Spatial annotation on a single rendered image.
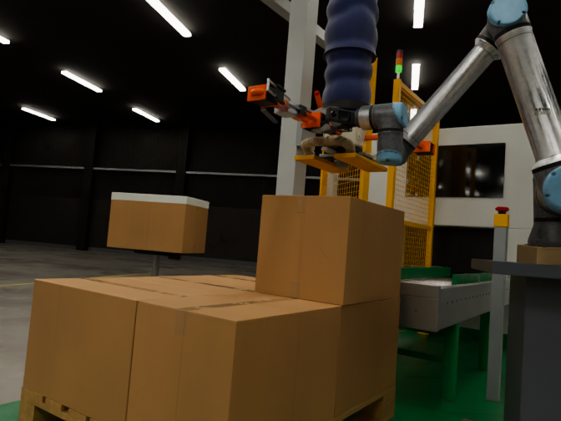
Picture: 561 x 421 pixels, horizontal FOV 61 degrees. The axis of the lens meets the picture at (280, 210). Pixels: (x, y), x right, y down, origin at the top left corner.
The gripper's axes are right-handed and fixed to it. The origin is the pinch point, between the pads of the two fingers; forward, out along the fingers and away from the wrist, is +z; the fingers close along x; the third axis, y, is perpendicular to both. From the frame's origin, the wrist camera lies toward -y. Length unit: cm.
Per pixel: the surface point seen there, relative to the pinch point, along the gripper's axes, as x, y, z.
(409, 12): 273, 442, 129
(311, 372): -90, -19, -18
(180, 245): -56, 78, 148
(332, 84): 20.6, 17.8, 2.3
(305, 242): -48.0, -1.2, -1.1
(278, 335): -76, -40, -18
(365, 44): 38.0, 22.0, -9.8
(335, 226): -41.3, -1.0, -13.5
